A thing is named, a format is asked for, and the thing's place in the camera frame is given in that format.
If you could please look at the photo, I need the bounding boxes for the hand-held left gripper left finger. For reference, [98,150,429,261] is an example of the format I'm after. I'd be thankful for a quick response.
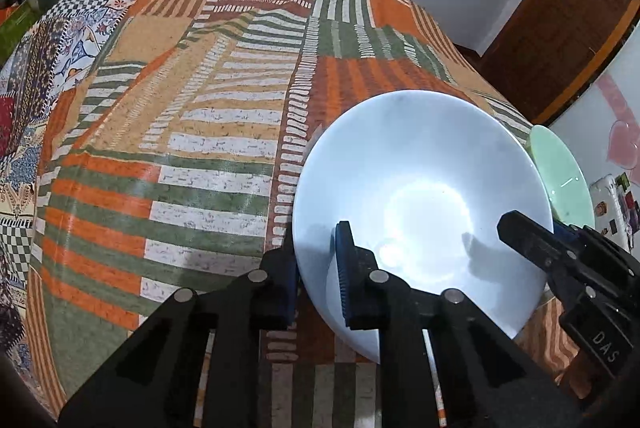
[57,245,302,428]

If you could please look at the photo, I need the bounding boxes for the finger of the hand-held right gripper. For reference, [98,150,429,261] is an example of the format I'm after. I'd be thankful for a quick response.
[552,223,640,314]
[497,211,636,379]

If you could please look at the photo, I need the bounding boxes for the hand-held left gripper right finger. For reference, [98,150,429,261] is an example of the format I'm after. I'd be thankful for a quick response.
[334,221,583,428]

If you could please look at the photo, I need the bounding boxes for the white plate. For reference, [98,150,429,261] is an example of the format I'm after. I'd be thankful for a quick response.
[292,91,555,365]

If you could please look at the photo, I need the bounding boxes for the mint green plate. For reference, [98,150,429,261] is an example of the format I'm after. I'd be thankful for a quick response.
[529,125,596,229]

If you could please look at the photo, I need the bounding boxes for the white cabinet with pink hearts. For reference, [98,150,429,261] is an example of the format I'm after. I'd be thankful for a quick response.
[547,21,640,259]

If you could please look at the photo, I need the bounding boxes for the orange green striped tablecloth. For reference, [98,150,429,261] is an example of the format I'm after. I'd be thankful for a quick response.
[25,0,596,428]

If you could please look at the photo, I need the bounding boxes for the patchwork printed blanket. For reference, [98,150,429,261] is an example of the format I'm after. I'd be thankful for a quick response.
[0,0,141,359]

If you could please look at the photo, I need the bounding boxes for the green cloth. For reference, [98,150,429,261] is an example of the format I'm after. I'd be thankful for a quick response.
[0,1,38,64]

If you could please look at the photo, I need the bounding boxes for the brown wooden door frame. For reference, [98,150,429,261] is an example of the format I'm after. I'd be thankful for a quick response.
[477,0,640,124]

